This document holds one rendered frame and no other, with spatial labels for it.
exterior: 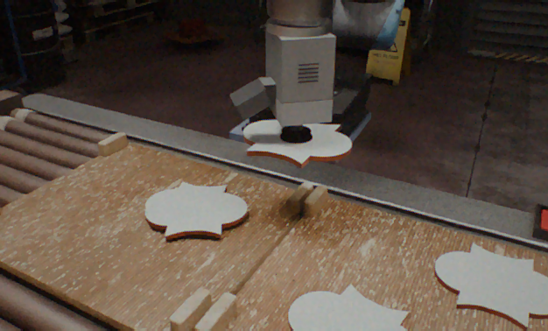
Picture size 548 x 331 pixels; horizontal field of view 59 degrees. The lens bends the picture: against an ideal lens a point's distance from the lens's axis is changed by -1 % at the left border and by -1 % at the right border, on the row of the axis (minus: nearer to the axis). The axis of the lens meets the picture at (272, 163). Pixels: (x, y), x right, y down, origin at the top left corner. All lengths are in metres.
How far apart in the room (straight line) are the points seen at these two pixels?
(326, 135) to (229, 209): 0.18
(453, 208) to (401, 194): 0.08
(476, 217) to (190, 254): 0.44
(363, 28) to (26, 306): 0.77
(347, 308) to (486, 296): 0.16
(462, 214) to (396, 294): 0.25
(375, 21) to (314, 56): 0.48
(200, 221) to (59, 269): 0.19
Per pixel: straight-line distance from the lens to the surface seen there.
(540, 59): 5.35
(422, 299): 0.62
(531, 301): 0.65
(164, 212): 0.72
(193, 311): 0.55
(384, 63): 4.23
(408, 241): 0.70
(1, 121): 1.24
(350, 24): 1.04
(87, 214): 0.78
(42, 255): 0.72
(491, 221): 0.82
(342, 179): 0.87
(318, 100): 0.58
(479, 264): 0.68
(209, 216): 0.70
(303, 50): 0.55
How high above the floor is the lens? 1.35
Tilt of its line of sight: 28 degrees down
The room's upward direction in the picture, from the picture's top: straight up
